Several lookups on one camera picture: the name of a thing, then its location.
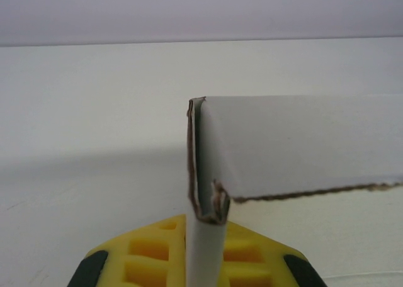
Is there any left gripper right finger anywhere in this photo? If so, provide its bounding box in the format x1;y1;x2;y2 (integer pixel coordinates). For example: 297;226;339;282
217;220;329;287

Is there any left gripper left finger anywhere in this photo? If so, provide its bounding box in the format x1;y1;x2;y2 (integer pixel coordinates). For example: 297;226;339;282
67;213;189;287

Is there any white paper box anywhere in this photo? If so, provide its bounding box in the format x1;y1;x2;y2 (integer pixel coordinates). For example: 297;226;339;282
184;94;403;287

